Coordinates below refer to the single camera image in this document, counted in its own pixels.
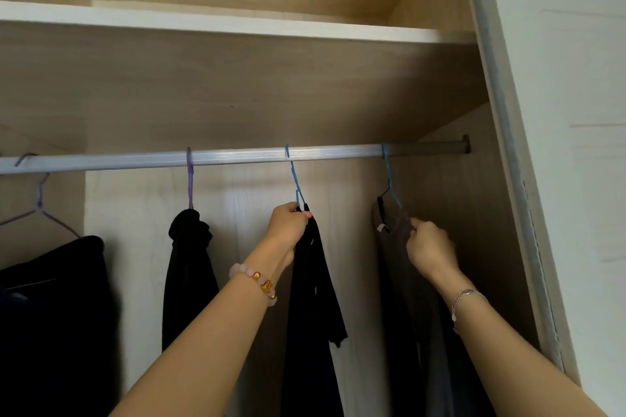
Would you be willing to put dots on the white-edged wardrobe shelf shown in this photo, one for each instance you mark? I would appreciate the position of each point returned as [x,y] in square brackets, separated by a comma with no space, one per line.
[220,25]

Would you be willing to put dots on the person's left fingers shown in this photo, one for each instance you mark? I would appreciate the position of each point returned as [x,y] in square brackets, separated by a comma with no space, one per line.
[301,217]

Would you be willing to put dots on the person's right forearm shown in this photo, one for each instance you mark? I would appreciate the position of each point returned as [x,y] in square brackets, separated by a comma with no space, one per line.
[513,363]

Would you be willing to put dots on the white wardrobe door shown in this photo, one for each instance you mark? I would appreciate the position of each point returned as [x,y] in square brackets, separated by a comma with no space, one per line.
[562,89]

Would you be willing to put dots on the black knit garment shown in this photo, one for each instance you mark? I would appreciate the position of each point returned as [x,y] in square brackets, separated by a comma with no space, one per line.
[188,275]

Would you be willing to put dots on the person's right hand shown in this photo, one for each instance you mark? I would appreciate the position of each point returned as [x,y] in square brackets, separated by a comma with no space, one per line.
[433,250]

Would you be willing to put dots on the dark rail end bracket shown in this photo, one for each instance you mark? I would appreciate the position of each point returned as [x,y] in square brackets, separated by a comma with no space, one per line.
[467,144]

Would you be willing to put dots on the light wooden wardrobe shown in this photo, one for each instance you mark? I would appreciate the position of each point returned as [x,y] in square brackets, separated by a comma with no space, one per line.
[244,89]

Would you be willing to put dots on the person's left forearm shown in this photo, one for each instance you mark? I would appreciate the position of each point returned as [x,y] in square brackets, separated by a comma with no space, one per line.
[205,343]

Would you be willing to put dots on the wide black garment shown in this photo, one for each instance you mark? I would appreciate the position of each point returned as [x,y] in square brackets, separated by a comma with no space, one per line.
[54,324]

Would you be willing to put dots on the person's right fingers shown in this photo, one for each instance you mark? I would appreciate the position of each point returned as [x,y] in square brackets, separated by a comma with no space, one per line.
[416,232]

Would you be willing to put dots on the silver metal clothes rail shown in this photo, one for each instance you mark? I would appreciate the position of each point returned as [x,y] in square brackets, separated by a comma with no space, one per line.
[234,156]

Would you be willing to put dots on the grey-brown garment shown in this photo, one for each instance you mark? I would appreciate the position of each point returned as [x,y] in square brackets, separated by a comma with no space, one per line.
[415,333]

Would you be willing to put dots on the person's left hand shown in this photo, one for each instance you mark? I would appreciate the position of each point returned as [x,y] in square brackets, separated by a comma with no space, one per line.
[282,236]

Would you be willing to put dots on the long black garment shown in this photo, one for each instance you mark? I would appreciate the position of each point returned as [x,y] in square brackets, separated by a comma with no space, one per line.
[310,324]

